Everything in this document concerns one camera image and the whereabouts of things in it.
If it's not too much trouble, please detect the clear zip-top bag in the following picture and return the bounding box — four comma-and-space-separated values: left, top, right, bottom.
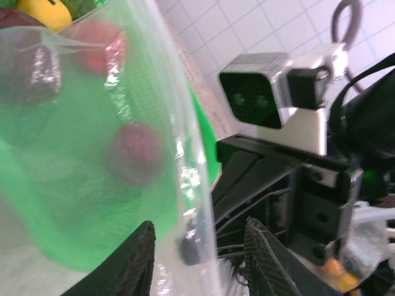
0, 0, 223, 296

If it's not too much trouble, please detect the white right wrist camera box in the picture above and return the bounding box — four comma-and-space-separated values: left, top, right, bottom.
218, 41, 349, 155

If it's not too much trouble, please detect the round purple food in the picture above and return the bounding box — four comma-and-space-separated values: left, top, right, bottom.
104, 121, 166, 186

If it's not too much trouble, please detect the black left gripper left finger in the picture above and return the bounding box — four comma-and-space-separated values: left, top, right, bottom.
61, 220, 156, 296

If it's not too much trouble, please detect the dark purple long food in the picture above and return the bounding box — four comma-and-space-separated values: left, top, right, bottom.
0, 8, 64, 107

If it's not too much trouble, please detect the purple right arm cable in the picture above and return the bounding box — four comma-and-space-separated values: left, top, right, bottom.
329, 0, 376, 95

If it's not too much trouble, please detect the green leafy vegetable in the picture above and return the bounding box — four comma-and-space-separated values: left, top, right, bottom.
63, 0, 107, 19

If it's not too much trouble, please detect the yellow orange fruit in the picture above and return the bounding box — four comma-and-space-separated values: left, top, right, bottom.
15, 0, 73, 32

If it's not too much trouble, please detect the red fruit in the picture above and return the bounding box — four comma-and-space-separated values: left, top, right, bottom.
72, 21, 128, 76

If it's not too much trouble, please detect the green plastic basket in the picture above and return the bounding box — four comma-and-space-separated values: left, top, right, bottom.
0, 0, 223, 274

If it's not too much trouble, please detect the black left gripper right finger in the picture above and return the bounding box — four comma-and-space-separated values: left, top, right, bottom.
243, 216, 330, 296

